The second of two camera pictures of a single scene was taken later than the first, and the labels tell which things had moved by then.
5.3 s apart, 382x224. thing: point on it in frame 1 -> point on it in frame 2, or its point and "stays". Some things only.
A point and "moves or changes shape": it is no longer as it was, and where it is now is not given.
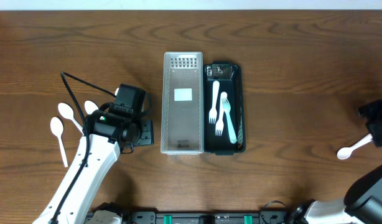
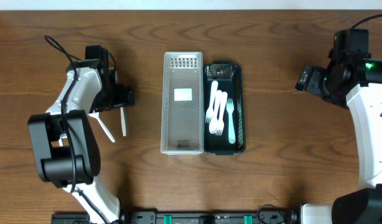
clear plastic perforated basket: (182, 120) stays
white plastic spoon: (344, 152) -> (213, 124)
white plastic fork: (219, 126) stays
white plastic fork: (213, 113) moves or changes shape
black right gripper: (377, 132) -> (313, 82)
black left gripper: (146, 132) -> (113, 104)
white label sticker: (183, 94) stays
